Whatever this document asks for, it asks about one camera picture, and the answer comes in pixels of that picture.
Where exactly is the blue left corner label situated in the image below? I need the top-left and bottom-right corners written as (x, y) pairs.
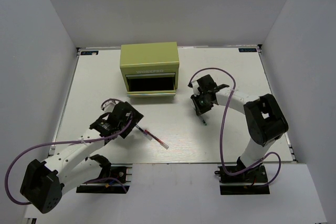
top-left (80, 50), bottom-right (99, 56)

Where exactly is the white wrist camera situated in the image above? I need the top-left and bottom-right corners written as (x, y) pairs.
top-left (101, 99), bottom-right (119, 112)
top-left (187, 80), bottom-right (200, 96)

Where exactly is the blue corner label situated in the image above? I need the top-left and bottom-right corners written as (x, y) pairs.
top-left (238, 48), bottom-right (257, 52)
top-left (80, 50), bottom-right (99, 56)

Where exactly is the green metal drawer toolbox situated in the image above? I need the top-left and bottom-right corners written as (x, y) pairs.
top-left (120, 42), bottom-right (180, 90)

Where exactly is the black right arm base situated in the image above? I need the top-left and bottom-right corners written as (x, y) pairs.
top-left (214, 164), bottom-right (270, 196)

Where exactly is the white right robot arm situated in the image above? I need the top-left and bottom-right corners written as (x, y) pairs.
top-left (188, 74), bottom-right (289, 182)

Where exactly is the green drawer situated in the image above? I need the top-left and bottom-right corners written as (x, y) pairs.
top-left (125, 72), bottom-right (175, 79)
top-left (127, 76), bottom-right (176, 98)

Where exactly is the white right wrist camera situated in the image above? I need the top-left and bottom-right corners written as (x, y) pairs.
top-left (187, 80), bottom-right (200, 96)

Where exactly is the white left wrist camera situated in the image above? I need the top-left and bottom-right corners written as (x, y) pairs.
top-left (101, 99), bottom-right (119, 112)

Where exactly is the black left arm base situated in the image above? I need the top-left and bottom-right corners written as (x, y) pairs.
top-left (76, 154), bottom-right (132, 194)

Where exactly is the red gel pen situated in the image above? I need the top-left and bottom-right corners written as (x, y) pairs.
top-left (144, 130), bottom-right (169, 150)

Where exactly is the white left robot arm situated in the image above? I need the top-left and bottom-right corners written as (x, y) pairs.
top-left (20, 101), bottom-right (144, 214)

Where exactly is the purple gel pen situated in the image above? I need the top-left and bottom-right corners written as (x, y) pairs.
top-left (136, 125), bottom-right (152, 140)

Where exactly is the green top drawer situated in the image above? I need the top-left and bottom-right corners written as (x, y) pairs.
top-left (125, 72), bottom-right (175, 79)

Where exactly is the blue right corner label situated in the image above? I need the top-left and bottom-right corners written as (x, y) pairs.
top-left (238, 48), bottom-right (257, 52)

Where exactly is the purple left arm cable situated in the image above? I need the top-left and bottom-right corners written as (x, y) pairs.
top-left (5, 98), bottom-right (134, 206)

